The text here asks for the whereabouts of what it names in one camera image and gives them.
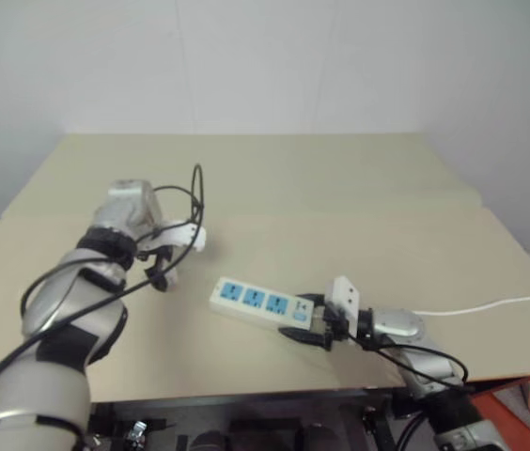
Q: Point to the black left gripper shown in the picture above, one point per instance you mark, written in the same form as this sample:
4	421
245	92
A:
153	256

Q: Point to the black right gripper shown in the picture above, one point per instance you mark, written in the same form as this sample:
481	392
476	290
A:
328	326

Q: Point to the white charger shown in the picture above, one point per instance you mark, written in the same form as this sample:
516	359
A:
172	279

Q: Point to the white power strip blue sockets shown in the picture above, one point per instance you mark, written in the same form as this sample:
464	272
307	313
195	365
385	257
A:
255	298

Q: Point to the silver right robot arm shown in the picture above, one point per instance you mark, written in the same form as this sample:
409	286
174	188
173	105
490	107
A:
434	366

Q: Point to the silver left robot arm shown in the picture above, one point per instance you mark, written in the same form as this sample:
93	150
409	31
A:
53	338

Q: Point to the dark rounded shape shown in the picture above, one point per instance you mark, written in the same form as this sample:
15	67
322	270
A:
208	440

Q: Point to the silver metal clamp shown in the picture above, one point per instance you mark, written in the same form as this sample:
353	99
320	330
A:
138	430

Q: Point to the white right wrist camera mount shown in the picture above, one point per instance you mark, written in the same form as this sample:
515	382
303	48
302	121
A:
343	296

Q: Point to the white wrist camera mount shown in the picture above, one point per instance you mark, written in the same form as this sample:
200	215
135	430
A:
184	233
343	296

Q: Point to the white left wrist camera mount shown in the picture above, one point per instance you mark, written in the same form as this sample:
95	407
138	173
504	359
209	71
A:
184	233

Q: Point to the dark metal table frame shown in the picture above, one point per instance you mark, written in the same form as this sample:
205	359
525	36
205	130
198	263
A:
246	404

